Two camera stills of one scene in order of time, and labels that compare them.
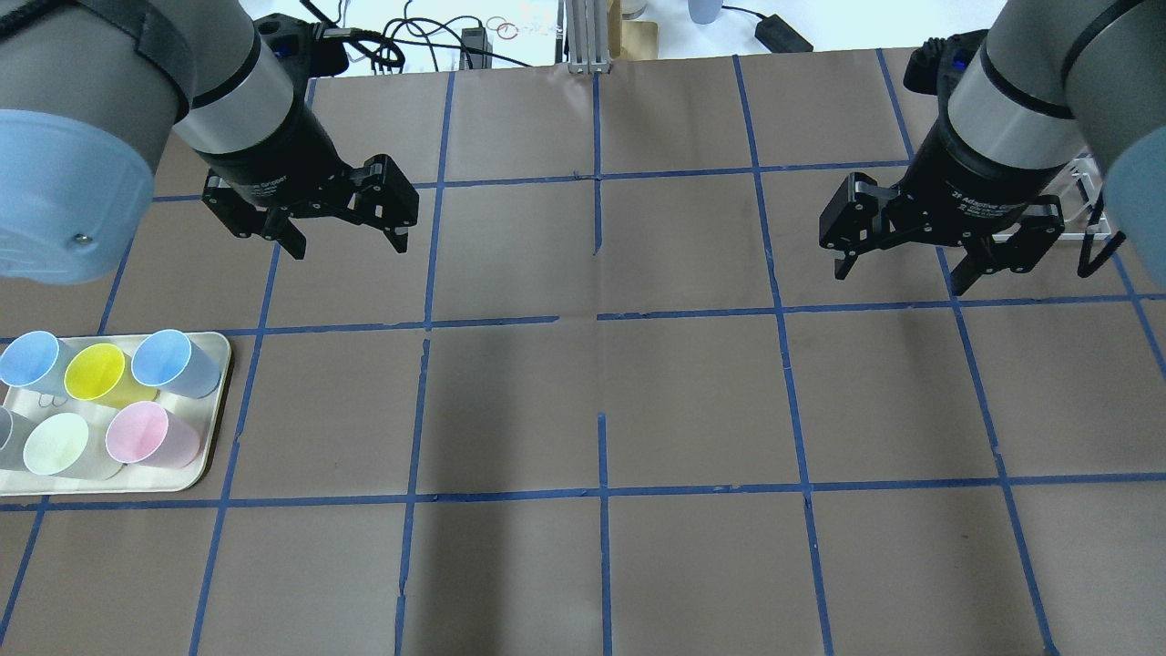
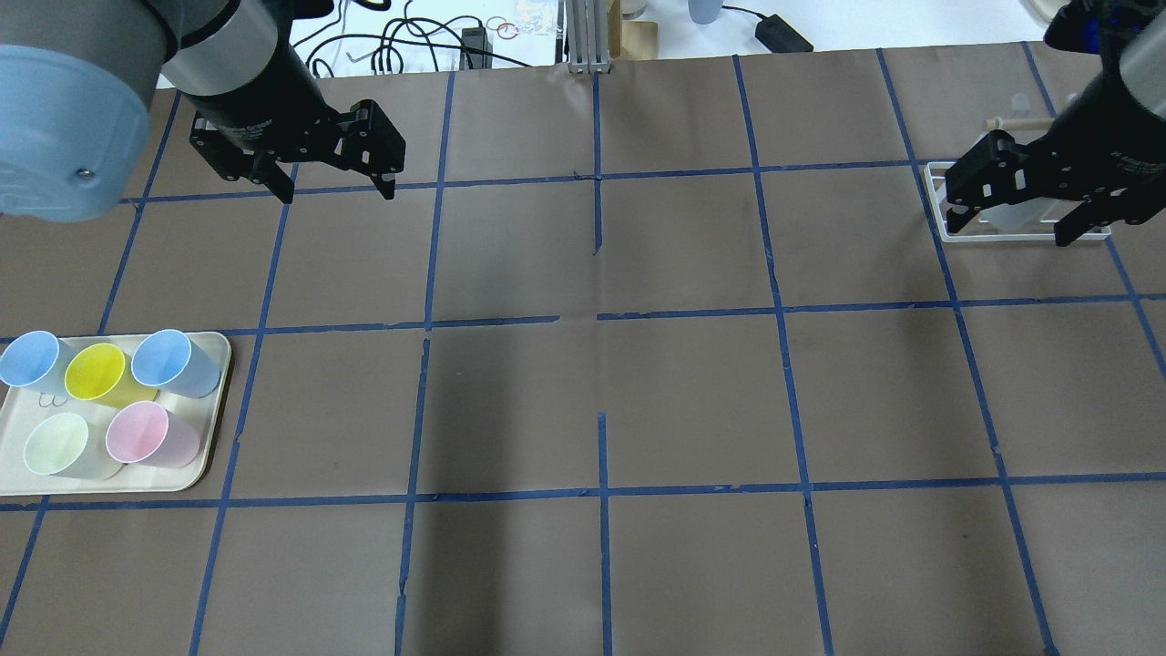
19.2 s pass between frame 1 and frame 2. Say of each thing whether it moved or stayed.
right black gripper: moved
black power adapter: stayed
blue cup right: stayed
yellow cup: stayed
